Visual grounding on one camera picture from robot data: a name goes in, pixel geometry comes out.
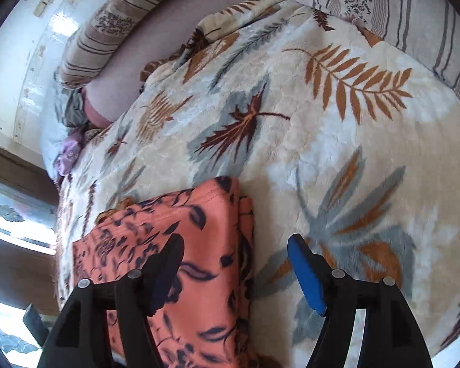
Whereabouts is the orange black floral garment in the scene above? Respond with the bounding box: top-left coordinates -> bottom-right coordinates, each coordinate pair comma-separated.
72,177 -> 257,367

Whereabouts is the stained glass wooden window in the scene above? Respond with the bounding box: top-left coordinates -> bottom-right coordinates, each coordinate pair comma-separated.
0,148 -> 59,367

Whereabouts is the purple floral cloth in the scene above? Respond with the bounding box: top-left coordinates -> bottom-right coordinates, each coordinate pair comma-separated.
53,129 -> 84,177

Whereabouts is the cream leaf pattern blanket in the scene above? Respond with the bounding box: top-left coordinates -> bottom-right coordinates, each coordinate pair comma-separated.
56,0 -> 460,367

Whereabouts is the light blue grey cloth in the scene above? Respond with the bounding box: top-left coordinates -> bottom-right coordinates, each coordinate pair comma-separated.
40,71 -> 88,180

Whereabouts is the striped beige pillow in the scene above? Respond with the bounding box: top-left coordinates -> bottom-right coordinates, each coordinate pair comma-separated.
56,0 -> 163,89

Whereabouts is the striped grey pillow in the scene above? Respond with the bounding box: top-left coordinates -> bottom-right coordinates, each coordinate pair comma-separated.
295,0 -> 460,99

